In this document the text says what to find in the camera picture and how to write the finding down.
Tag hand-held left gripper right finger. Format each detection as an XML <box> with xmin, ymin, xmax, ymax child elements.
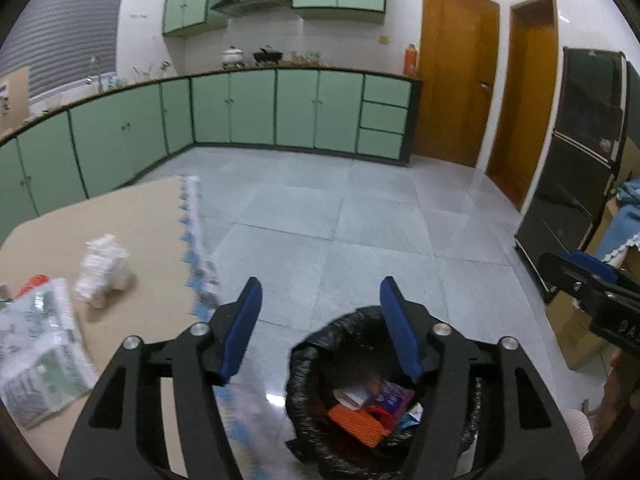
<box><xmin>379</xmin><ymin>276</ymin><xmax>586</xmax><ymax>480</ymax></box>

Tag person's right forearm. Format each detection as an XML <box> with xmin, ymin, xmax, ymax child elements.
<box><xmin>582</xmin><ymin>347</ymin><xmax>640</xmax><ymax>466</ymax></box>

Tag light blue milk carton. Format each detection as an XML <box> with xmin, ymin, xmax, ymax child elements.
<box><xmin>400</xmin><ymin>402</ymin><xmax>423</xmax><ymax>431</ymax></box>

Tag crumpled white tissue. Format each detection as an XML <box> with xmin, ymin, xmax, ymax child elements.
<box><xmin>74</xmin><ymin>233</ymin><xmax>130</xmax><ymax>308</ymax></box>

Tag grey window blind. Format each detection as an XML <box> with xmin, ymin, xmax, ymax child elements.
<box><xmin>0</xmin><ymin>0</ymin><xmax>131</xmax><ymax>103</ymax></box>

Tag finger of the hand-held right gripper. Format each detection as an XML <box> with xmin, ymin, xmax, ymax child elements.
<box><xmin>539</xmin><ymin>252</ymin><xmax>608</xmax><ymax>311</ymax></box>
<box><xmin>567</xmin><ymin>251</ymin><xmax>621</xmax><ymax>285</ymax></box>

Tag green lower cabinets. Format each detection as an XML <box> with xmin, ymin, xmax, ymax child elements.
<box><xmin>0</xmin><ymin>67</ymin><xmax>423</xmax><ymax>233</ymax></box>

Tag range hood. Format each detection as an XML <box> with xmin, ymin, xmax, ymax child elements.
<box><xmin>210</xmin><ymin>0</ymin><xmax>293</xmax><ymax>17</ymax></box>

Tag blue cloth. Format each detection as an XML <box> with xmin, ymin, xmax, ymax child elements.
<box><xmin>595</xmin><ymin>177</ymin><xmax>640</xmax><ymax>261</ymax></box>

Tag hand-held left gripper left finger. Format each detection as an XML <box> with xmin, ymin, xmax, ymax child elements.
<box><xmin>59</xmin><ymin>276</ymin><xmax>264</xmax><ymax>480</ymax></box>

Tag black glass cabinet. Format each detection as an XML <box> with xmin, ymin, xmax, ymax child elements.
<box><xmin>515</xmin><ymin>47</ymin><xmax>640</xmax><ymax>301</ymax></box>

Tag wooden door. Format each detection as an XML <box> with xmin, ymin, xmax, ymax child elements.
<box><xmin>486</xmin><ymin>0</ymin><xmax>558</xmax><ymax>211</ymax></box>
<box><xmin>415</xmin><ymin>0</ymin><xmax>501</xmax><ymax>168</ymax></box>

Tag cardboard box on counter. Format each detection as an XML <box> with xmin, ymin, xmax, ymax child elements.
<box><xmin>0</xmin><ymin>67</ymin><xmax>31</xmax><ymax>121</ymax></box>

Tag white ribbed cloth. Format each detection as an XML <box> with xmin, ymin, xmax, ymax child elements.
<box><xmin>565</xmin><ymin>407</ymin><xmax>593</xmax><ymax>461</ymax></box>

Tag blue snack packet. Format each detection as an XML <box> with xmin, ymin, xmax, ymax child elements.
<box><xmin>372</xmin><ymin>379</ymin><xmax>416</xmax><ymax>413</ymax></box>

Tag orange ribbed box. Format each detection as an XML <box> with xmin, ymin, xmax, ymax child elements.
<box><xmin>327</xmin><ymin>404</ymin><xmax>396</xmax><ymax>447</ymax></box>

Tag silver green plastic packet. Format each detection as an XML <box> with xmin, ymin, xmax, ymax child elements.
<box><xmin>0</xmin><ymin>274</ymin><xmax>99</xmax><ymax>429</ymax></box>

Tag trash bin with black bag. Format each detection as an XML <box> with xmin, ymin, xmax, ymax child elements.
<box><xmin>285</xmin><ymin>305</ymin><xmax>483</xmax><ymax>480</ymax></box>

